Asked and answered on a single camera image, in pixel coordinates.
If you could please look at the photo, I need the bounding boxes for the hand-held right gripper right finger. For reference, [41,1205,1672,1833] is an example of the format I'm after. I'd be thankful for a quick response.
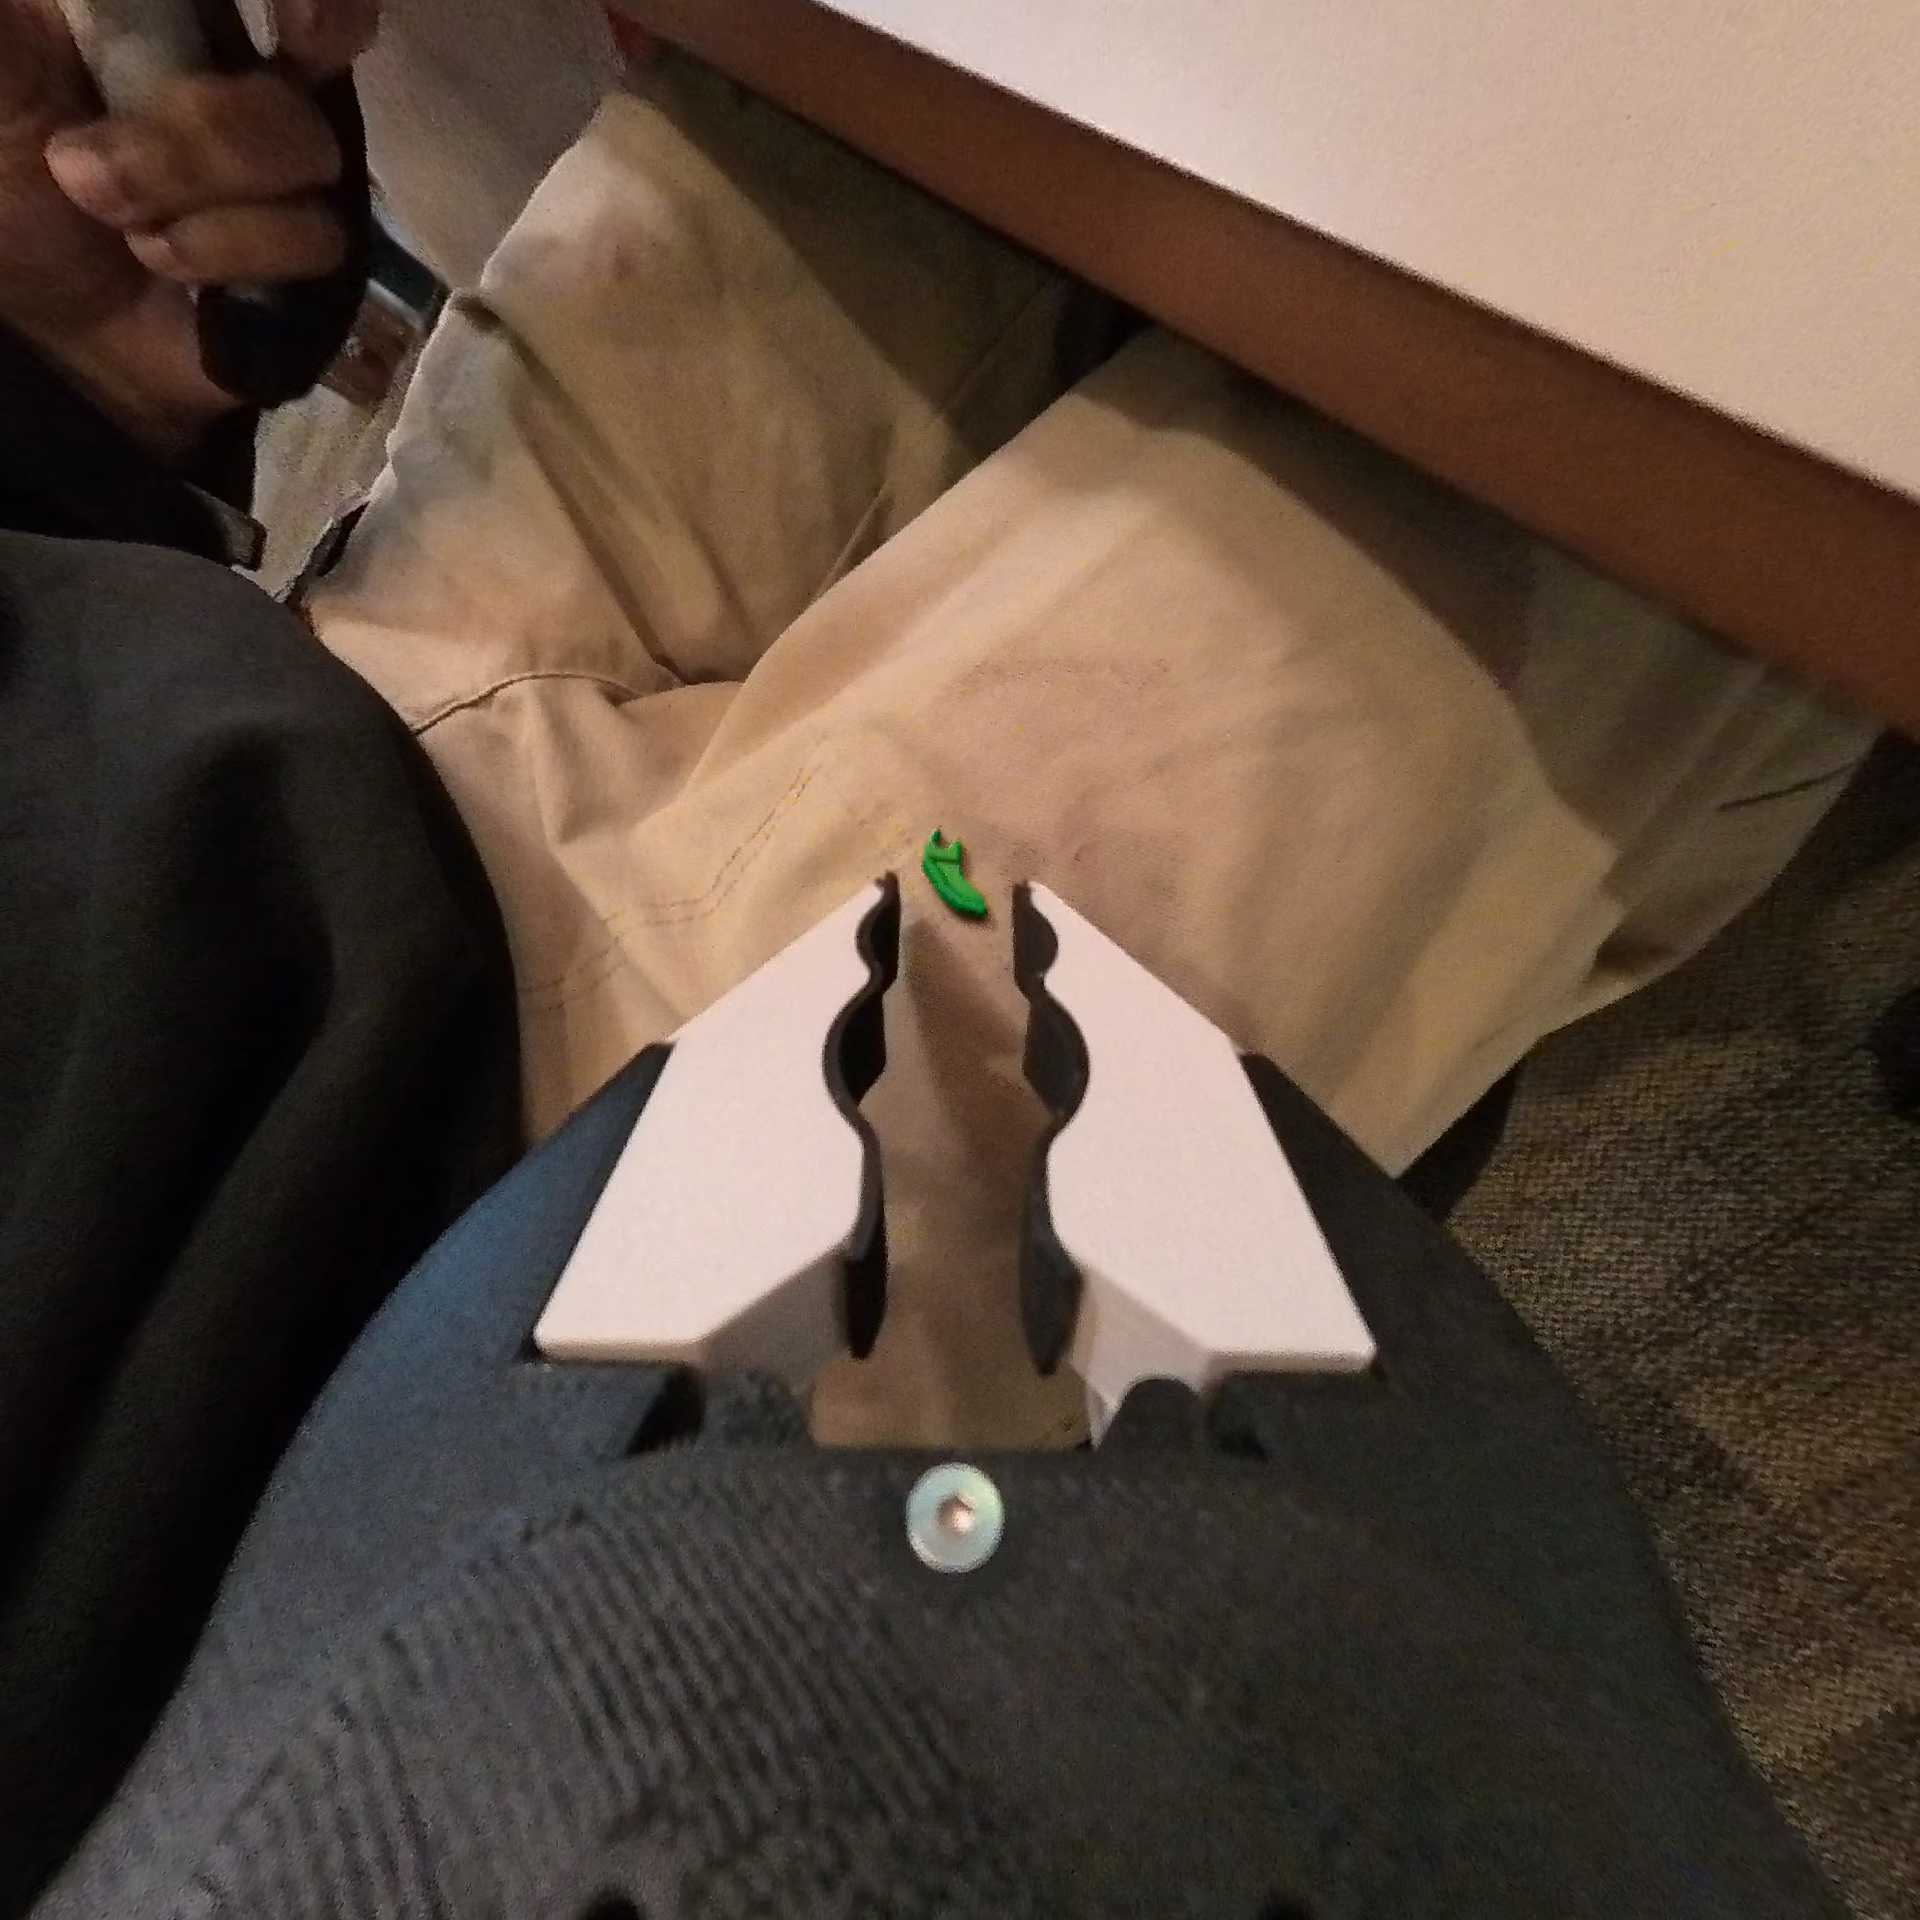
[1010,879,1383,1454]

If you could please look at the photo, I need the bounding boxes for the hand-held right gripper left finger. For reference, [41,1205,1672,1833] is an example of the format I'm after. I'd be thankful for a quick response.
[531,878,906,1420]

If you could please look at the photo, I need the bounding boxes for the curved green leaf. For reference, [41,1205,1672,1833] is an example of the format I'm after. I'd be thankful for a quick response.
[916,822,992,921]

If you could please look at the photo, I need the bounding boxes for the person's left forearm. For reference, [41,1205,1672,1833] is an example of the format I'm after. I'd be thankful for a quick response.
[0,322,271,577]

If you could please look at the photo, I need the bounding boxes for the person's left hand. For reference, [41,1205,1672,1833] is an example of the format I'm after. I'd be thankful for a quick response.
[0,0,367,440]

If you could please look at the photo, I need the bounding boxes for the person's beige trousers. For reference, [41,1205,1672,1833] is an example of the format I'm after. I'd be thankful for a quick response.
[247,46,1882,1454]

